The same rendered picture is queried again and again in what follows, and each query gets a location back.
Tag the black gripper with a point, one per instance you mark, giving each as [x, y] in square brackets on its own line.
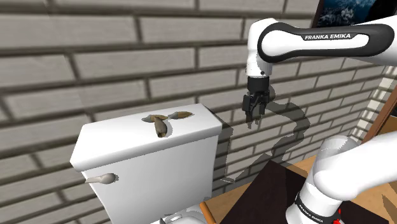
[258, 85]

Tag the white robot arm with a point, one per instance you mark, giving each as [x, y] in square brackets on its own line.
[338, 173]

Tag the dark robot stand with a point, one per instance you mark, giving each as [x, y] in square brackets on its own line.
[266, 198]

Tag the long brown tapered object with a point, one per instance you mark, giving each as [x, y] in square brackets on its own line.
[160, 127]

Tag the small brown tapered object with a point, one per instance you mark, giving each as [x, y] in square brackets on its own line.
[154, 118]

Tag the orange wooden stick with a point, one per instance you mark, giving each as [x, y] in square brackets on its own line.
[207, 212]

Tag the white toilet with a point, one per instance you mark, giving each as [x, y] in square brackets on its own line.
[155, 173]

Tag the brown wooden door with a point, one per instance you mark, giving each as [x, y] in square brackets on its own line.
[383, 114]

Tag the blue wall picture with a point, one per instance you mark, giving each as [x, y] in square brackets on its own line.
[341, 12]

